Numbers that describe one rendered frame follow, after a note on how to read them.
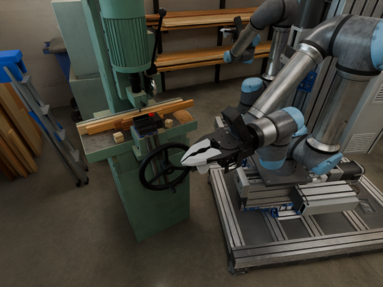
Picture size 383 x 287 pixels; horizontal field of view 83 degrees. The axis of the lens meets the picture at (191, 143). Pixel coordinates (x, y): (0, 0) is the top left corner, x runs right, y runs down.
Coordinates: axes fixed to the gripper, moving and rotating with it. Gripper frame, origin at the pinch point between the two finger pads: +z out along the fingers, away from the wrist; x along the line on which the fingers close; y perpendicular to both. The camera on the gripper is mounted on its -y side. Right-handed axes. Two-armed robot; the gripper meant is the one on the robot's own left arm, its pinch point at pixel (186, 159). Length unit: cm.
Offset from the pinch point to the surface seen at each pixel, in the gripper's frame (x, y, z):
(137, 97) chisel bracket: 68, 19, -7
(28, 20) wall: 309, 16, 44
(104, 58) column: 91, 5, 0
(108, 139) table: 63, 33, 14
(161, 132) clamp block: 48, 29, -10
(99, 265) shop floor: 51, 121, 49
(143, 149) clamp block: 47, 34, 1
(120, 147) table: 56, 35, 10
